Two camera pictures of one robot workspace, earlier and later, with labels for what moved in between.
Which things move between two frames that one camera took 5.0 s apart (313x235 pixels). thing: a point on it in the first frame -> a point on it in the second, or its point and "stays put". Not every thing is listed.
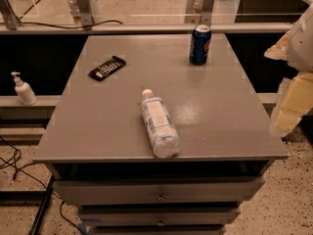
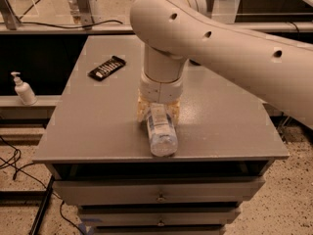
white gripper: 301,46 -> 160,90
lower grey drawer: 158,216 stays put
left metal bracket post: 84,7 stays put
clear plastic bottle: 161,129 stays put
